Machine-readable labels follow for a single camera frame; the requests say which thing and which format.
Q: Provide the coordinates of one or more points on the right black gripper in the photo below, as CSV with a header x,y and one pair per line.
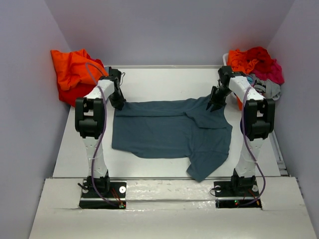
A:
x,y
213,100

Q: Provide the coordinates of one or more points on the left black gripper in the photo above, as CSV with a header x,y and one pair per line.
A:
x,y
120,102

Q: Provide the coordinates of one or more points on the blue-grey t shirt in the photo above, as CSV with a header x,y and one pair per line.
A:
x,y
174,129

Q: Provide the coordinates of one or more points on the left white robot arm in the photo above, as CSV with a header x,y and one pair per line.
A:
x,y
90,123

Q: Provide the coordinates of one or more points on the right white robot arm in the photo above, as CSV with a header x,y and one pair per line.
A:
x,y
257,122

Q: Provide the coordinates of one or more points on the white perforated plastic basket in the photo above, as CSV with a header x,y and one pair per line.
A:
x,y
225,59

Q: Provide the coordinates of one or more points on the orange crumpled t shirt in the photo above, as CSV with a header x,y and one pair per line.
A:
x,y
239,62

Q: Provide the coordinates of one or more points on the red folded t shirt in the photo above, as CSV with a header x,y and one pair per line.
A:
x,y
70,96

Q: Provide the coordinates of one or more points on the orange folded t shirt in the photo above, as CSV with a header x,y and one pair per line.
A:
x,y
76,67

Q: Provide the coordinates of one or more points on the grey crumpled t shirt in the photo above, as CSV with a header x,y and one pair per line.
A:
x,y
267,88

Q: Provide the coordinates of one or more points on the red crumpled t shirt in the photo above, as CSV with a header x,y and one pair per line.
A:
x,y
263,58

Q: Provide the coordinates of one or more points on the magenta crumpled t shirt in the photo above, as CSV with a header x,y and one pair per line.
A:
x,y
275,75

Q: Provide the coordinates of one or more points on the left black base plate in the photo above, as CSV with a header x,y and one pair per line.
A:
x,y
114,199

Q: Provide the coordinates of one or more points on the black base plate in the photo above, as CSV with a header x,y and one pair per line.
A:
x,y
114,199
228,198

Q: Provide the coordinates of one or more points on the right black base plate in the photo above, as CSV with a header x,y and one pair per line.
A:
x,y
228,198

